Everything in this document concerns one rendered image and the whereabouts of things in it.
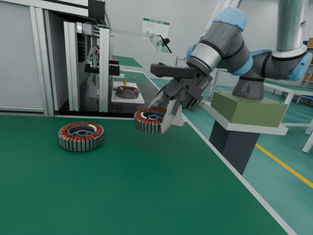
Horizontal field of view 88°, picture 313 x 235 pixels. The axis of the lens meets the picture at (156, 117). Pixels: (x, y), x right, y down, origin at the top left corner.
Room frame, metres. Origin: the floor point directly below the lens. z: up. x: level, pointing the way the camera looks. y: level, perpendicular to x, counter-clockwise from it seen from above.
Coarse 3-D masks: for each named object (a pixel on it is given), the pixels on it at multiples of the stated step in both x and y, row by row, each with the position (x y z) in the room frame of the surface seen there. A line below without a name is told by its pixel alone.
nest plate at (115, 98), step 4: (112, 92) 0.80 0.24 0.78; (112, 96) 0.73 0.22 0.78; (116, 96) 0.74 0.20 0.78; (140, 96) 0.81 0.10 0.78; (112, 100) 0.69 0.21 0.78; (116, 100) 0.70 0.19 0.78; (120, 100) 0.70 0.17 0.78; (124, 100) 0.71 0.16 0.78; (128, 100) 0.71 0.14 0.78; (132, 100) 0.72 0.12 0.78; (136, 100) 0.73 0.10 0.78; (140, 100) 0.73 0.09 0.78
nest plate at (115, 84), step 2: (114, 82) 1.04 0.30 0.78; (116, 82) 1.05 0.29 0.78; (118, 82) 1.06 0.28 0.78; (120, 82) 1.06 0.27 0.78; (122, 82) 1.07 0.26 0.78; (114, 84) 0.97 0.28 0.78; (116, 84) 0.98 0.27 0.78; (118, 84) 0.99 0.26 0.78; (120, 84) 1.00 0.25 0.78; (122, 84) 1.01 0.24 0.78; (128, 84) 1.03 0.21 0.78; (130, 84) 1.04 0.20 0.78; (132, 84) 1.05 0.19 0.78; (134, 84) 1.06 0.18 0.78; (114, 86) 0.93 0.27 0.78; (116, 86) 0.94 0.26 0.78; (118, 86) 0.94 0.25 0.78; (128, 86) 0.98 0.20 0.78; (132, 86) 1.00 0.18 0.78; (134, 86) 1.00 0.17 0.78; (136, 86) 1.01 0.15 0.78; (114, 88) 0.93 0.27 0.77
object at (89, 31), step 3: (84, 24) 0.62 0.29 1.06; (87, 24) 0.63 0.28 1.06; (90, 24) 0.63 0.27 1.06; (84, 27) 0.62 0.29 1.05; (87, 27) 0.63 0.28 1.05; (90, 27) 0.63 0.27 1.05; (87, 30) 0.63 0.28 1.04; (90, 30) 0.63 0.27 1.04; (93, 30) 0.68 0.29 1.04; (84, 33) 0.62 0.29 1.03; (87, 33) 0.63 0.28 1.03; (90, 33) 0.63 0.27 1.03; (93, 33) 0.68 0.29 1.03
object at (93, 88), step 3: (93, 84) 0.73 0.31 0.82; (90, 87) 0.70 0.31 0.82; (93, 87) 0.70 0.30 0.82; (96, 87) 0.71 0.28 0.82; (90, 90) 0.70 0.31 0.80; (93, 90) 0.70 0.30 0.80; (90, 93) 0.70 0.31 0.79; (93, 93) 0.70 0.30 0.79; (90, 96) 0.70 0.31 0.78; (93, 96) 0.70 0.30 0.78; (96, 96) 0.71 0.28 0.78
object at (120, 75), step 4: (112, 64) 0.77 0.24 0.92; (84, 68) 0.70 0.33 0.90; (92, 68) 0.72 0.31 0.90; (96, 68) 0.72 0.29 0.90; (112, 68) 0.73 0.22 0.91; (116, 68) 0.74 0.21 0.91; (88, 72) 0.70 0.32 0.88; (92, 72) 0.71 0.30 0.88; (96, 72) 0.71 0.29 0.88; (112, 72) 0.73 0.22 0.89; (116, 72) 0.73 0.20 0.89; (96, 76) 0.72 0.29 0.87; (112, 76) 0.73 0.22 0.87; (116, 76) 0.74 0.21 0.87; (120, 76) 0.74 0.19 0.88; (96, 80) 0.72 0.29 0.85; (96, 84) 0.72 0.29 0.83
